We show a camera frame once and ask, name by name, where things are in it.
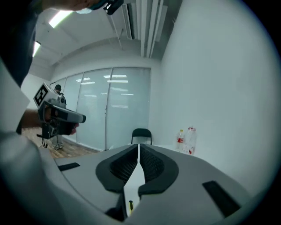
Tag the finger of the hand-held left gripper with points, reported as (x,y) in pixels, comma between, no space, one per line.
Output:
(75,115)

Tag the person's left hand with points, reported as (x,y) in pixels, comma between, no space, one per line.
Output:
(74,128)

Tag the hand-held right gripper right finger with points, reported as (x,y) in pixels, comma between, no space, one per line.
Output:
(186,173)

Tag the red label plastic bottle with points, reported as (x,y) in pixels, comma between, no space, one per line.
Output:
(180,140)

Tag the frosted glass partition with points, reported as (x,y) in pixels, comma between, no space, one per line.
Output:
(109,105)

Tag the long ceiling light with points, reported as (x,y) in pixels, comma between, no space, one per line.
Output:
(59,18)

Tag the person's black clothing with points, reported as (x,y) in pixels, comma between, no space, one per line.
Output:
(17,39)

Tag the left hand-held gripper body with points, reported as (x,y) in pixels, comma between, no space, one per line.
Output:
(51,109)

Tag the black head-worn camera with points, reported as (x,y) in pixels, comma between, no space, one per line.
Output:
(114,6)

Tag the black folding chair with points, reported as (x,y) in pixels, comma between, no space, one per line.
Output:
(141,136)

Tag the white ceiling rails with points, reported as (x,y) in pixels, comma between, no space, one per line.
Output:
(151,26)

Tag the ceiling air conditioner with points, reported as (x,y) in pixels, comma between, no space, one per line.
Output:
(129,19)

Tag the large clear plastic bottle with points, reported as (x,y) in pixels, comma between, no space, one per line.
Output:
(190,140)

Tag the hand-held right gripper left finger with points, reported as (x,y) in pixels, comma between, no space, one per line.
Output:
(87,175)

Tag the small ceiling light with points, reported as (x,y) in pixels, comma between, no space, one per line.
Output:
(36,48)

